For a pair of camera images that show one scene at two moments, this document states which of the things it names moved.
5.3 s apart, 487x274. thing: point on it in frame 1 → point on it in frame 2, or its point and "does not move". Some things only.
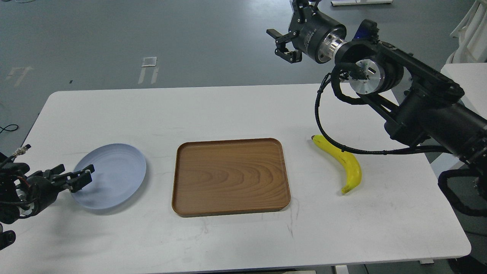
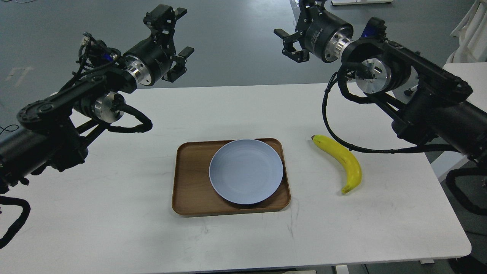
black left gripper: [41, 193] → [149, 62]
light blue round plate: [120, 171] → [246, 171]
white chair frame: [472, 34] does not move
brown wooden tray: [222, 176] does not move
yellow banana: [350, 160] does not move
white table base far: [359, 2] does not move
